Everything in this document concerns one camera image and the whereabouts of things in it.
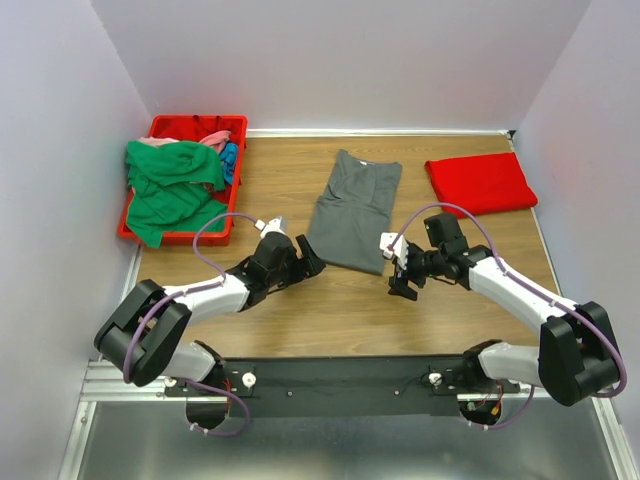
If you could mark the red plastic bin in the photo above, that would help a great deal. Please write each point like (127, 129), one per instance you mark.
(193, 128)

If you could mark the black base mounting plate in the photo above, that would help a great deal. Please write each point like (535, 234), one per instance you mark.
(353, 386)

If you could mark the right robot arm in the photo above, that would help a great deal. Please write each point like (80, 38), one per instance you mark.
(577, 355)

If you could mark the blue t shirt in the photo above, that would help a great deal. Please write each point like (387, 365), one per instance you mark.
(228, 156)

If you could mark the folded red t shirt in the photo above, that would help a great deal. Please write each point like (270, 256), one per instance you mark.
(482, 184)

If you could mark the pink t shirt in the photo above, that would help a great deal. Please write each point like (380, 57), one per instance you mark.
(217, 140)

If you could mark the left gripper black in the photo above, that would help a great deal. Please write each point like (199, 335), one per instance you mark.
(309, 266)

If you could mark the grey t shirt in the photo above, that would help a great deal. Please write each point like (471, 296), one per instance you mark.
(352, 213)

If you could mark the green t shirt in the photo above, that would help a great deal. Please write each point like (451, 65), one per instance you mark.
(172, 187)

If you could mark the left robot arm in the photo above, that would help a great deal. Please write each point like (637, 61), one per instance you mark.
(143, 336)

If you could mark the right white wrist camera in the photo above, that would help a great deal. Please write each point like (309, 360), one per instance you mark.
(394, 246)

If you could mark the aluminium frame rail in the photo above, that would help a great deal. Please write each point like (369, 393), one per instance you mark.
(125, 432)

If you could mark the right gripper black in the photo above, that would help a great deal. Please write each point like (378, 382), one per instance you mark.
(398, 275)

